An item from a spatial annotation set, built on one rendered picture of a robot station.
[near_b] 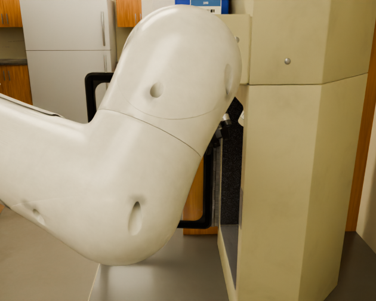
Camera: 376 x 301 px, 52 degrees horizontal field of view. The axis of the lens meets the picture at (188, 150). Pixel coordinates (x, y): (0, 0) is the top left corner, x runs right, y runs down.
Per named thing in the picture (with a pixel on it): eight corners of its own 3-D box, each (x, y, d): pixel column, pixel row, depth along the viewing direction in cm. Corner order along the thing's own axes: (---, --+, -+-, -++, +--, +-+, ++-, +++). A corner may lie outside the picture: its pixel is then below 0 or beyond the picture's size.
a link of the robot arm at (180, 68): (271, 5, 30) (145, -43, 31) (210, 147, 28) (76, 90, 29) (246, 76, 44) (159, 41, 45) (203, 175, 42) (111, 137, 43)
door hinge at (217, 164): (217, 226, 101) (221, 74, 88) (218, 230, 98) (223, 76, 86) (212, 226, 101) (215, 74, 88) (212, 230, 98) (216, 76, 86)
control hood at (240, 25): (222, 63, 88) (223, 17, 85) (249, 85, 57) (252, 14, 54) (171, 63, 87) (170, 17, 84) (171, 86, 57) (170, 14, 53)
